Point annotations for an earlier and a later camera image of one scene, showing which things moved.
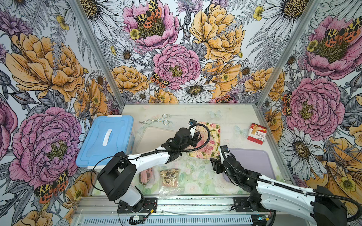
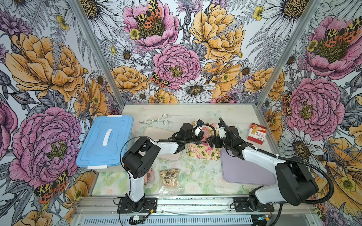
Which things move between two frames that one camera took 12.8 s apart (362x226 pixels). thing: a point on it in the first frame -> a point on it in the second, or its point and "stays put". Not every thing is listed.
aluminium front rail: x=99 y=205 stays put
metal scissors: x=164 y=116 stays put
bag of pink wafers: x=147 y=178 stays put
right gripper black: x=217 y=165 -> x=217 y=140
